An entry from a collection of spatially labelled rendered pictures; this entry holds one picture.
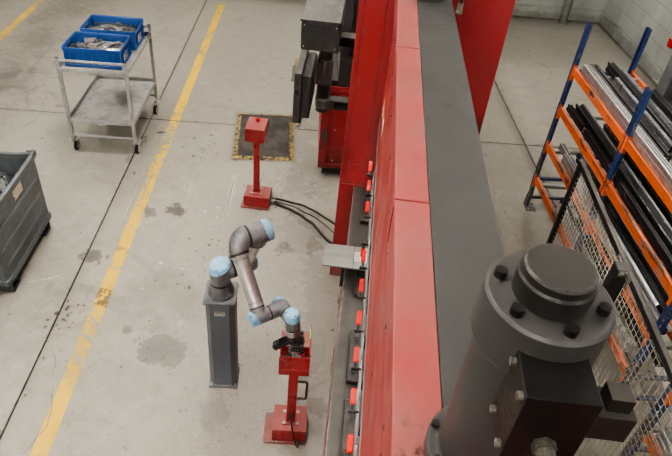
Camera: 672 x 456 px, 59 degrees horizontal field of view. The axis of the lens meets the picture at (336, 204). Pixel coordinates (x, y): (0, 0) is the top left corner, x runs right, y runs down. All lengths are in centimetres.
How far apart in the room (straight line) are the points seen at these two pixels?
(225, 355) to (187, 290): 96
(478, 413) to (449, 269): 57
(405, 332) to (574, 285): 57
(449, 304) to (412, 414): 31
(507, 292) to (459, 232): 76
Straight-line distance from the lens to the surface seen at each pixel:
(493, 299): 83
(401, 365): 126
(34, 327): 458
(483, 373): 92
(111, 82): 665
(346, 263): 334
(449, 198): 170
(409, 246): 151
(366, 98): 377
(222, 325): 355
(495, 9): 359
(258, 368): 409
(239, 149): 601
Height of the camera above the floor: 328
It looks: 38 degrees down
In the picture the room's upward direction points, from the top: 6 degrees clockwise
